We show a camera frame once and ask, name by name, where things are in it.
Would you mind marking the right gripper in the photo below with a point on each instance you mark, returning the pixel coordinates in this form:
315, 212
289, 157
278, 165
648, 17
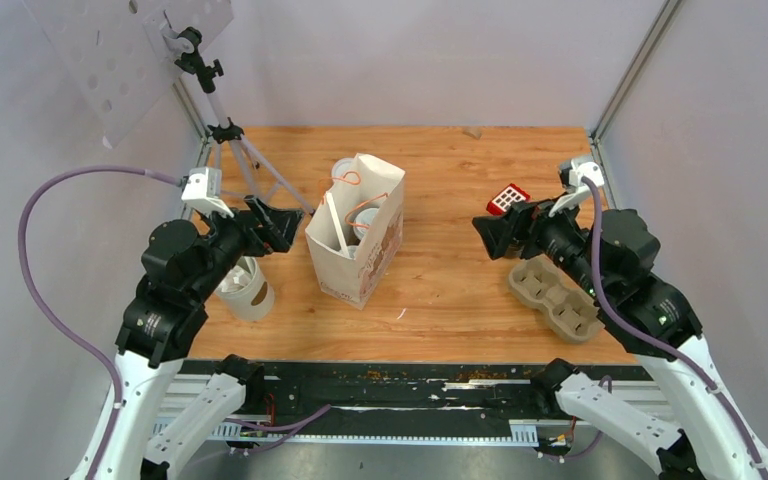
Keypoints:
529, 215

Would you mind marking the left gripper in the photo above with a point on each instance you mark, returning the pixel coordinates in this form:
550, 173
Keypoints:
263, 238

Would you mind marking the white paper straw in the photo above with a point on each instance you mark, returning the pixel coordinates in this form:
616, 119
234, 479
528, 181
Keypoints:
343, 246

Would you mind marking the paper bag with orange handles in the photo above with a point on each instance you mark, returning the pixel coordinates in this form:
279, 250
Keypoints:
375, 183

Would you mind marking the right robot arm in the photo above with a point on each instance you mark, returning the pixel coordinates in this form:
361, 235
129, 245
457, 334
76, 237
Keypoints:
612, 261

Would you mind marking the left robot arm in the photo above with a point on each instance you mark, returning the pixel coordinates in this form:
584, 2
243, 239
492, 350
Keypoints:
183, 267

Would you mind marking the red box with white grid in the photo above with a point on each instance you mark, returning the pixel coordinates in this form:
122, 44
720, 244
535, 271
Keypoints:
505, 198

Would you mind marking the grey tripod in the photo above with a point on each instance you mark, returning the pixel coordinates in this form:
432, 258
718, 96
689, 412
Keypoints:
186, 55

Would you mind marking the cardboard cup carrier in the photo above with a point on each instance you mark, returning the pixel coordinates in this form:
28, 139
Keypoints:
565, 309

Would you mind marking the white lid stack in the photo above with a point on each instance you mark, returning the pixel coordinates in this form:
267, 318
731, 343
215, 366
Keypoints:
341, 169

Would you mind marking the white cup with paper sleeves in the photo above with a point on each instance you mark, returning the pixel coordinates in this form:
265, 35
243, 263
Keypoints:
246, 292

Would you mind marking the white perforated panel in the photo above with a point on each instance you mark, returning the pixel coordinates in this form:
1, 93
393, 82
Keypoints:
121, 53

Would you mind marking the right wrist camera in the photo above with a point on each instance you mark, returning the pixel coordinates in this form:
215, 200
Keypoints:
574, 175

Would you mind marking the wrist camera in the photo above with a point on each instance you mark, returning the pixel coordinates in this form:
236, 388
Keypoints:
201, 192
574, 175

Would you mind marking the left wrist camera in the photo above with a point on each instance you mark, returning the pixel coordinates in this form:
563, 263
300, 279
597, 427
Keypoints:
201, 192

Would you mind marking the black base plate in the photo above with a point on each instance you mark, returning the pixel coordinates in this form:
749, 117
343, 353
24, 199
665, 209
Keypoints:
404, 400

